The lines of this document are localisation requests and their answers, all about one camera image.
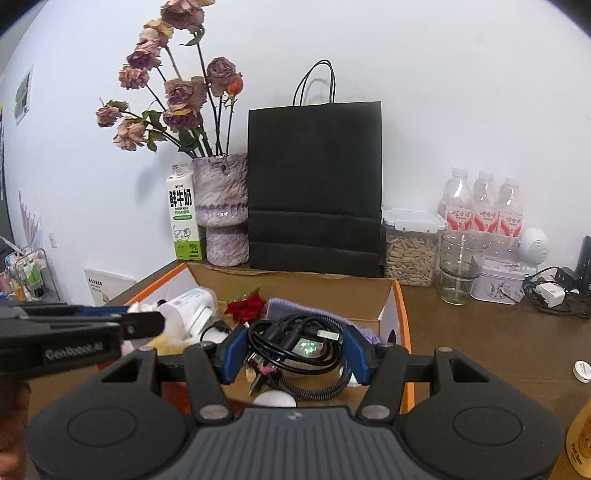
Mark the small white bottle cap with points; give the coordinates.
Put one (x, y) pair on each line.
(582, 371)

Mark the black paper bag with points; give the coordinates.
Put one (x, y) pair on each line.
(314, 184)

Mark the purple marbled vase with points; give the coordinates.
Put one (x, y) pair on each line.
(221, 203)

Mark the white board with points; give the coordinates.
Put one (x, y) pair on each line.
(108, 286)

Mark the person's left hand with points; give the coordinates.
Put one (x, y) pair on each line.
(11, 415)

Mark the green white milk carton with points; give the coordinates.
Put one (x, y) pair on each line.
(184, 217)

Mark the clear container of seeds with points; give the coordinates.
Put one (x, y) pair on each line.
(411, 258)

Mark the small wall picture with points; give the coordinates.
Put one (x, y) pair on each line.
(23, 94)

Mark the white yellow plush alpaca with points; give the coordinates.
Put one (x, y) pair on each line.
(157, 345)

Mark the clear cotton pad container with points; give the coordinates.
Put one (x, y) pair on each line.
(189, 304)

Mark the purple wall sticker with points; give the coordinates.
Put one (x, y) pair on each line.
(30, 221)

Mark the white round disc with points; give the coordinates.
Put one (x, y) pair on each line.
(274, 399)

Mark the white charger block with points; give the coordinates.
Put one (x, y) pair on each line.
(550, 294)

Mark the dried rose bouquet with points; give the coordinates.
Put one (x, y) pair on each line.
(180, 94)

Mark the purple knitted pouch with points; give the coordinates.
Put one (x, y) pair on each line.
(281, 307)

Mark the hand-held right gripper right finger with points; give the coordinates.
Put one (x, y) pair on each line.
(356, 357)

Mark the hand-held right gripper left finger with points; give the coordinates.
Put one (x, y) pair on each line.
(233, 357)

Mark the red artificial flower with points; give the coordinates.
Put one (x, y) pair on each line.
(247, 307)

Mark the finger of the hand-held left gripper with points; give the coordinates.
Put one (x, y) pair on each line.
(101, 311)
(143, 325)

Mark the red orange cardboard box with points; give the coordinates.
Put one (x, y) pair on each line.
(323, 286)

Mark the clear glass jar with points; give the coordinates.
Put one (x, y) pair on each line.
(461, 272)

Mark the white round speaker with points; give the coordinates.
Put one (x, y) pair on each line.
(533, 249)

